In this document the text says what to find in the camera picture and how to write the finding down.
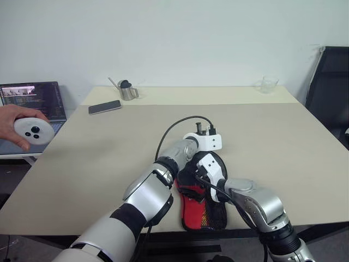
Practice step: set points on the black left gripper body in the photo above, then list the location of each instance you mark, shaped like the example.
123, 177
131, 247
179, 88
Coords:
199, 128

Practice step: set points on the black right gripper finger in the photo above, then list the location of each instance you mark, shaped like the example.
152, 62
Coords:
185, 191

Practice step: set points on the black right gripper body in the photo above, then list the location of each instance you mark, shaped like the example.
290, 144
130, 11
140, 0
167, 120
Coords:
200, 195

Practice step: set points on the black and red paddle case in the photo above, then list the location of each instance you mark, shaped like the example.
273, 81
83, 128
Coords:
195, 215

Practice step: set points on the white round controller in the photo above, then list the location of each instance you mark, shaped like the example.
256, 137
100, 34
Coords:
38, 131

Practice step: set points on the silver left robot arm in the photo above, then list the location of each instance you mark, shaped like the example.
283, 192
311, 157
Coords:
147, 196

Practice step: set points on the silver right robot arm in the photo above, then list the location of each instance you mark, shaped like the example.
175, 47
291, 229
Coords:
261, 202

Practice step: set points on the person's bare hand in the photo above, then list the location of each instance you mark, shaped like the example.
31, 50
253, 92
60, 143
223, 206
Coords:
8, 122

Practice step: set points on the stainless steel spouted pitcher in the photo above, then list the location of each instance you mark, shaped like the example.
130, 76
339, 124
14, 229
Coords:
126, 93

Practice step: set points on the clear glass beaker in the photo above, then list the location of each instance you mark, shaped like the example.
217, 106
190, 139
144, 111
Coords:
268, 85

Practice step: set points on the black heart-shaped object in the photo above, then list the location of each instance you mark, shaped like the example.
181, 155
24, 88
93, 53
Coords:
125, 83

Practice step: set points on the black smartphone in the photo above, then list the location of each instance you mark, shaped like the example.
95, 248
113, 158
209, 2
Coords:
105, 107

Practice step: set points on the black chair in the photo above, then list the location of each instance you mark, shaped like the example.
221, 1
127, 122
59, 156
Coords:
330, 90

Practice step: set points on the open grey laptop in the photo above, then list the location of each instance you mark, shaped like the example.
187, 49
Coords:
54, 101

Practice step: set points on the white side table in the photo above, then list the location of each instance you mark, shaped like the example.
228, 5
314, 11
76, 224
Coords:
16, 159

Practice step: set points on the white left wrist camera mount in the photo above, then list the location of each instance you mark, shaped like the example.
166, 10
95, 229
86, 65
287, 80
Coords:
210, 142

